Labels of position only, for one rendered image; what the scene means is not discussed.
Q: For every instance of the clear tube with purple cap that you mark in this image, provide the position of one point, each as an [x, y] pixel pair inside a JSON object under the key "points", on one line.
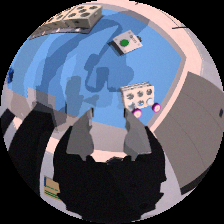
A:
{"points": [[154, 105]]}

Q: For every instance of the blue tube rack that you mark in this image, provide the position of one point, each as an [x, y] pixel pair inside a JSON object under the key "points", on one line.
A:
{"points": [[10, 75]]}

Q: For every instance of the blue bench mat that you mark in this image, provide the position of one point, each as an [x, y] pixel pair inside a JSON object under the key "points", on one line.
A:
{"points": [[86, 70]]}

